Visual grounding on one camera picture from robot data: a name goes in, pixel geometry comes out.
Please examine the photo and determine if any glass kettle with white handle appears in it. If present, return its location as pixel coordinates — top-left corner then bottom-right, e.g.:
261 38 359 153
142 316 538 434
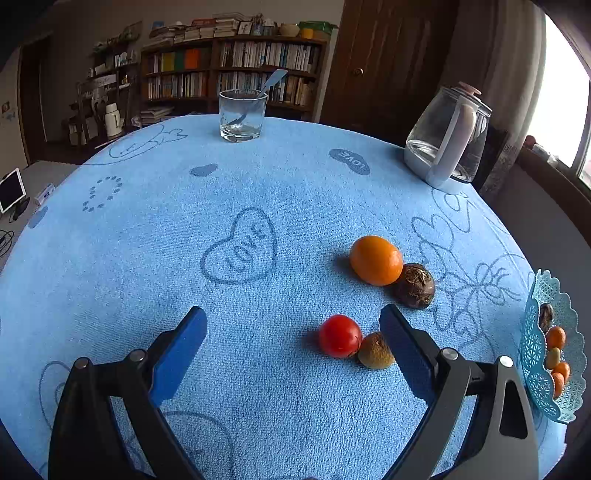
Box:
404 82 494 195

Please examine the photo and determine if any metal storage rack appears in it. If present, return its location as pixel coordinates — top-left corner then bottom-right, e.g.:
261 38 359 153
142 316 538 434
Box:
69 21 144 148

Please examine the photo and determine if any brown wooden door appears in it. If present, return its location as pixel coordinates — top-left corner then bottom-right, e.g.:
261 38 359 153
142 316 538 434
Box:
318 0 458 148

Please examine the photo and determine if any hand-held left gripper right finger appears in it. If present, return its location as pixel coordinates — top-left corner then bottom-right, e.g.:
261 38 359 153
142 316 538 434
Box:
379 304 540 480

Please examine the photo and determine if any wooden bookshelf with books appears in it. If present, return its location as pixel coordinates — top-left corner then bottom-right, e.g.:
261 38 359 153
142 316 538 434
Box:
142 16 321 109

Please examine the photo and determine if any white tablet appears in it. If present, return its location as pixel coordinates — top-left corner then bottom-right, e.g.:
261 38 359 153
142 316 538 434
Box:
0 167 25 214

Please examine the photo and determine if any beige curtain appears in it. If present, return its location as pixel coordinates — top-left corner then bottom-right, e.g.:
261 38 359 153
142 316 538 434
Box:
443 0 548 195

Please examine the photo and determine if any brown kiwi fruit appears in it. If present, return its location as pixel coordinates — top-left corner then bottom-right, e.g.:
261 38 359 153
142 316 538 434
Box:
358 331 396 369

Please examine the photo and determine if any window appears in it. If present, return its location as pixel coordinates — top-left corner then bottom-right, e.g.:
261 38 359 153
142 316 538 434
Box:
526 14 591 185

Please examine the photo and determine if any clear drinking glass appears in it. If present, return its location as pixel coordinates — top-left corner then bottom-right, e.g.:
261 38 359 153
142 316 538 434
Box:
218 89 269 144

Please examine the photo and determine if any green box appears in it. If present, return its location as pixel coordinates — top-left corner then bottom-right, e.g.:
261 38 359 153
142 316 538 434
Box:
299 21 340 40

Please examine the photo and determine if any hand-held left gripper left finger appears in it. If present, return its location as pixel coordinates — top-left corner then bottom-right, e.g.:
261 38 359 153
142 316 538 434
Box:
48 305 208 480

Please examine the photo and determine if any white thermos bottle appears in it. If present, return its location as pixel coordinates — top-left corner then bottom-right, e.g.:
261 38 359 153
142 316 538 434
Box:
105 102 123 138

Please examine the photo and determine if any red tomato with calyx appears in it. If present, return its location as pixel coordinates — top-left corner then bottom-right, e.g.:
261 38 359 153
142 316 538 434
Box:
318 315 363 359

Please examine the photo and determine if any blue plastic spoon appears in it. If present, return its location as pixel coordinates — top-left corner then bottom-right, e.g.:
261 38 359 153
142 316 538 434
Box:
226 68 289 127

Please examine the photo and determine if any teal plastic lattice basket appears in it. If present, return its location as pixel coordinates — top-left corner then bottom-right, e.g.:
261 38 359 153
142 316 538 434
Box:
519 269 580 424

